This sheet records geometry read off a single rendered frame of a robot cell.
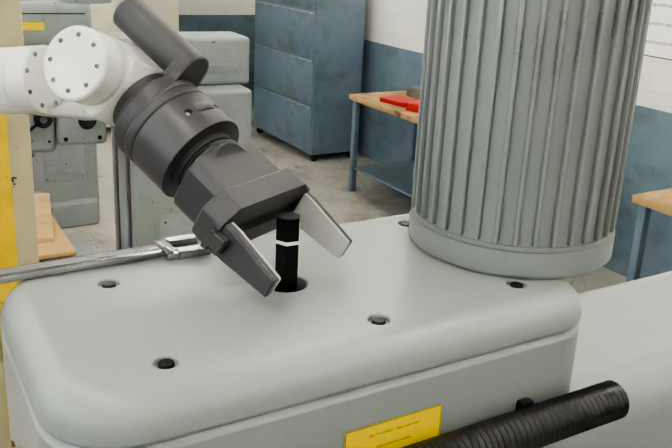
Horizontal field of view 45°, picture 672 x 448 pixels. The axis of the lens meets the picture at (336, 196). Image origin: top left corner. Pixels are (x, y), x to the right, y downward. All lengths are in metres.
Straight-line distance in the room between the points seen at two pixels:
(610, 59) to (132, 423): 0.47
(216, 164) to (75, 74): 0.14
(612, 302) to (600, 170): 0.34
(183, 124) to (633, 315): 0.60
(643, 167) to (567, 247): 5.08
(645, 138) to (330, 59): 3.43
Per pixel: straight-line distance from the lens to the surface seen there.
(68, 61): 0.73
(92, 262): 0.73
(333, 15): 7.98
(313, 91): 7.99
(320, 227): 0.72
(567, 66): 0.70
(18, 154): 2.39
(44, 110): 0.82
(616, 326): 1.00
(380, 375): 0.61
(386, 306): 0.66
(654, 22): 5.74
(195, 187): 0.67
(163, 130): 0.69
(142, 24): 0.75
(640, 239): 4.87
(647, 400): 0.92
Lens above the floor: 2.17
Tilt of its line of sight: 18 degrees down
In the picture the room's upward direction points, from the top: 3 degrees clockwise
